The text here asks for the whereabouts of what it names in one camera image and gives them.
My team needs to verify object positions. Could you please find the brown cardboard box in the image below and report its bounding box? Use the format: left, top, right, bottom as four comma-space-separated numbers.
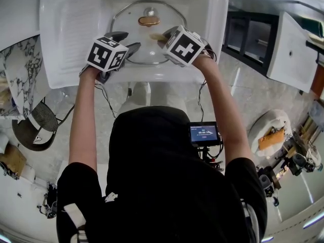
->
0, 143, 27, 177

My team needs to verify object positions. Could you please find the white harness strap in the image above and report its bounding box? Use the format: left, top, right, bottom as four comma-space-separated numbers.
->
241, 201, 259, 243
63, 202, 87, 243

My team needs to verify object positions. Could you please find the orange cushion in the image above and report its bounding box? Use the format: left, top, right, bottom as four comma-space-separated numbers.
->
257, 129, 286, 151

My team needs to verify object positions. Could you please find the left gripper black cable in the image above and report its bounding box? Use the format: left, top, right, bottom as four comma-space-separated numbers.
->
95, 82, 117, 119

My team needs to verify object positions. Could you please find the marble pattern table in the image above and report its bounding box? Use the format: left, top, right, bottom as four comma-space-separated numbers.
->
0, 35, 49, 119

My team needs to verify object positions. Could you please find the black white robot device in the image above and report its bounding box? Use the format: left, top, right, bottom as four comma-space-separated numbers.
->
258, 173, 280, 207

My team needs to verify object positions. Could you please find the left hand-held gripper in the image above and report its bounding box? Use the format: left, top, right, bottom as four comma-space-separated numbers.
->
80, 31, 142, 84

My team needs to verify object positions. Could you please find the person's right forearm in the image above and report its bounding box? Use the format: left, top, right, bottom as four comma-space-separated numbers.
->
191, 54, 252, 167

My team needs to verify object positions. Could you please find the black monitor mount rig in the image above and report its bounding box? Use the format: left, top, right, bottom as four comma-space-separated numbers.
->
197, 145, 225, 172

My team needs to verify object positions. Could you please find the yellow sponge piece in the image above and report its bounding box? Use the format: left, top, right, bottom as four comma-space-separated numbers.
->
148, 32, 168, 42

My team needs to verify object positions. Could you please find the small black monitor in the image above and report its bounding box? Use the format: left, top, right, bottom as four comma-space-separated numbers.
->
189, 121, 220, 147

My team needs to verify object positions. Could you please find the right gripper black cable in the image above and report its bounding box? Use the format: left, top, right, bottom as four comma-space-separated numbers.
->
198, 81, 207, 123

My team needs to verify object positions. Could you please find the person's black shirt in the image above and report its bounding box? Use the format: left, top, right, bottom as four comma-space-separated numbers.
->
56, 105, 268, 243

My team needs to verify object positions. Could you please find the glass lid copper handle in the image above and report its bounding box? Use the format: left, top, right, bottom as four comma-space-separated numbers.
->
110, 0, 188, 66

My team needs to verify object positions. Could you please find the white ceramic sink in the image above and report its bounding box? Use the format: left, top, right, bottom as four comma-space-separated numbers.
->
39, 0, 231, 90

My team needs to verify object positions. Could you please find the reddish wooden cabinet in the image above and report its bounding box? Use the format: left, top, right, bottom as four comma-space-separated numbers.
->
310, 64, 324, 99

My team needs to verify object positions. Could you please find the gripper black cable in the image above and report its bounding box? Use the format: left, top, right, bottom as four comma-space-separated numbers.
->
95, 82, 117, 119
198, 81, 207, 123

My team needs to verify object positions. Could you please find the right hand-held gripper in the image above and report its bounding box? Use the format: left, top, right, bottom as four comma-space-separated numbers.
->
156, 25, 211, 68

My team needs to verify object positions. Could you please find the person's left forearm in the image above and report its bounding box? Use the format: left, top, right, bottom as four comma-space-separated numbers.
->
68, 66, 102, 173

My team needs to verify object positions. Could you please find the dark wicker chair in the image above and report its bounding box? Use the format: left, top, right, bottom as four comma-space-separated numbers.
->
11, 101, 75, 152

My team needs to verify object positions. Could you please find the round white basin with orange cloth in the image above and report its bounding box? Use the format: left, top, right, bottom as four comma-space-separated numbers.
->
248, 109, 292, 158

